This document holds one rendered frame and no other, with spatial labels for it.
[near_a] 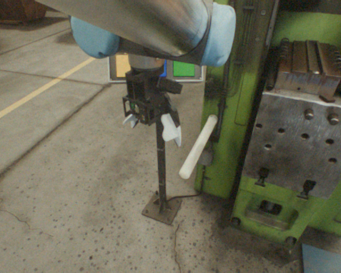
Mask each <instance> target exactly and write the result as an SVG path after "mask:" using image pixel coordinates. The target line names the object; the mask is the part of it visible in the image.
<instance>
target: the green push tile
mask: <svg viewBox="0 0 341 273"><path fill-rule="evenodd" d="M173 77H194V64H188V63H184V62H180V61H173Z"/></svg>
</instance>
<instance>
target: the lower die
mask: <svg viewBox="0 0 341 273"><path fill-rule="evenodd" d="M309 41H314V42H317V45H318V50H319V55H320V58H321V63H322V69H323V71H324V72H323V73H322V75H321V76H319V75H313V74H312V72H313V66H311V57H310V48H309ZM329 46H330V44H329V43H319V41H317V40H306V42H303V41H296V40H294V42H289V49H288V61H287V63H286V64H285V61H286V60H285V58H284V57H281V58H279V62H278V68H277V72H276V78H275V85H274V87H275V88H282V89H289V90H293V91H296V92H304V93H311V94H318V95H320V94H328V95H330V96H333V94H334V93H335V91H336V88H337V86H338V84H339V82H340V80H341V74H340V71H339V69H338V70H337V71H336V72H334V70H335V69H337V68H338V65H336V66H335V68H334V67H333V65H334V64H335V63H336V61H334V62H333V63H332V61H333V60H334V59H335V58H334V57H333V58H332V59H331V57H332V55H333V53H332V54H331V55H329V54H330V53H331V52H332V50H331V51H330V52H328V51H329V50H330V49H331V48H329V49H328V47H329ZM297 88H300V90H297Z"/></svg>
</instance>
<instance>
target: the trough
mask: <svg viewBox="0 0 341 273"><path fill-rule="evenodd" d="M309 48H310V57H311V66H313V72H312V74H313V75H319V76H321V75H322V73H323V72H324V71H323V69H322V63H321V58H320V55H319V50H318V45H317V42H314V41H309ZM315 71H317V72H319V73H314V72H315Z"/></svg>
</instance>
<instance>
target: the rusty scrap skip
mask: <svg viewBox="0 0 341 273"><path fill-rule="evenodd" d="M46 10H47V6H46V5H44V4H41V3H39V2H37V1H35V0H0V24H1V23H3V24H17V25H18V26H27V25H30V24H31V23H35V22H39V21H43V20H44V19H43V17H45V13H46ZM16 20H17V21H16Z"/></svg>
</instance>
